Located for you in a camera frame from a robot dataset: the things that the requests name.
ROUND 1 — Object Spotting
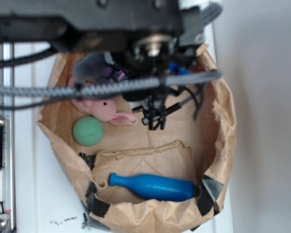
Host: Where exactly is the gray braided cable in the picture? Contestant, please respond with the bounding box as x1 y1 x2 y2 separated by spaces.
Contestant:
0 69 223 109

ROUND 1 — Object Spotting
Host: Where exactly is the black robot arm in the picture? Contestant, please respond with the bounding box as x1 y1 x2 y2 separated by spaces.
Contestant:
0 0 209 101

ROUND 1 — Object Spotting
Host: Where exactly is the blue plastic bottle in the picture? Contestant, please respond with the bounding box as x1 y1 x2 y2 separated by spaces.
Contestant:
109 173 195 202

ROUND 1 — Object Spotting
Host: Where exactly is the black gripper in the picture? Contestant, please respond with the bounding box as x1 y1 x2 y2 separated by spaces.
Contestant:
106 33 199 102

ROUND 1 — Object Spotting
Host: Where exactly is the aluminum frame rail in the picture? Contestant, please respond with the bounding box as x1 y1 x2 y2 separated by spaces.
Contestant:
0 42 16 233

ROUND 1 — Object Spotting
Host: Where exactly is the green ball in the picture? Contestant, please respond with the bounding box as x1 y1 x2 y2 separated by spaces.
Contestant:
72 116 104 146

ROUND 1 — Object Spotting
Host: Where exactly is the brown paper bag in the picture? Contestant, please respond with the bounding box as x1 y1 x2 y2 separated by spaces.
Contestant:
36 42 238 233

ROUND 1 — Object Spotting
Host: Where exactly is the pink plush bunny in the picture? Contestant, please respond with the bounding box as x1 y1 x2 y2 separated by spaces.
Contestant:
68 76 138 126

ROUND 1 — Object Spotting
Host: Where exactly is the gray plush animal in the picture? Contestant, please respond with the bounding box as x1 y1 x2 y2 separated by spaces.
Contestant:
72 53 117 82

